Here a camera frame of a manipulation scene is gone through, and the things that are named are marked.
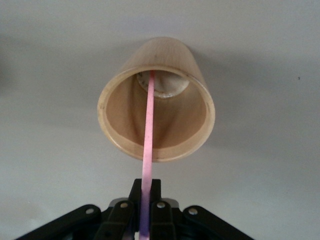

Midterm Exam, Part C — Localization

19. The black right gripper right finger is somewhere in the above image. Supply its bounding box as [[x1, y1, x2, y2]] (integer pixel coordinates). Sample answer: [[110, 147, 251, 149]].
[[149, 178, 254, 240]]

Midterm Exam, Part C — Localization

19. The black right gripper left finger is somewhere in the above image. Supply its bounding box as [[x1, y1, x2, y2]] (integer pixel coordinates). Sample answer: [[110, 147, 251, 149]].
[[14, 178, 144, 240]]

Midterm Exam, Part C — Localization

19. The pink chopstick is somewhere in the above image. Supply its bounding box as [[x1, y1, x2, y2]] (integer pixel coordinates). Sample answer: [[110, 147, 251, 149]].
[[138, 70, 156, 240]]

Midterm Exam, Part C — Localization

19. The wooden cup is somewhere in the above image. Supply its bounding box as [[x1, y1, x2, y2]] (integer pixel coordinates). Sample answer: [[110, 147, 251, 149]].
[[96, 36, 216, 164]]

